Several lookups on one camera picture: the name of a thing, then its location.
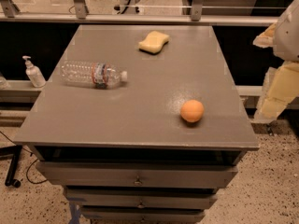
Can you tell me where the bottom grey drawer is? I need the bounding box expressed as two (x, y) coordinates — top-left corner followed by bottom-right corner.
(81, 207), (205, 223)

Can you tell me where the orange ball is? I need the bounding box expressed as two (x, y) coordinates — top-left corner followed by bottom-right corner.
(180, 100), (205, 123)

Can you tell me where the yellow sponge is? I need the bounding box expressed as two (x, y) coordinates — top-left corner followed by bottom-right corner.
(138, 31), (169, 54)

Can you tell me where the grey drawer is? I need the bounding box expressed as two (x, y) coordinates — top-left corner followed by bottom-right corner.
(81, 207), (205, 223)
(64, 189), (217, 209)
(36, 161), (237, 189)

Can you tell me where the black floor cable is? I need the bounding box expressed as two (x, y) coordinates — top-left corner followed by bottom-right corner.
(0, 131), (48, 185)

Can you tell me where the black chair leg with caster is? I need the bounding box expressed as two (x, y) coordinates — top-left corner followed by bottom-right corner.
(0, 146), (21, 188)

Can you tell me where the middle grey drawer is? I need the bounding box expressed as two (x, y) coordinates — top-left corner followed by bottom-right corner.
(64, 189), (217, 209)

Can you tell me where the top grey drawer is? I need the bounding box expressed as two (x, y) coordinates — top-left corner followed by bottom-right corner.
(36, 161), (237, 189)

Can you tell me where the grey drawer cabinet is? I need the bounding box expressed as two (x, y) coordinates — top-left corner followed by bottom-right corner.
(13, 24), (260, 224)

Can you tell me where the metal railing frame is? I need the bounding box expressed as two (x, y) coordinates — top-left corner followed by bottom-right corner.
(0, 0), (293, 26)

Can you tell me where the clear plastic water bottle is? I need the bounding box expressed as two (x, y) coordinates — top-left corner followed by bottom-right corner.
(61, 61), (128, 89)

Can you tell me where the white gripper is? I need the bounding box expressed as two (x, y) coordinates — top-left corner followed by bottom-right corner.
(253, 0), (299, 122)

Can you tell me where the white pump dispenser bottle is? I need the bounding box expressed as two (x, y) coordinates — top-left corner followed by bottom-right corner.
(22, 56), (46, 88)

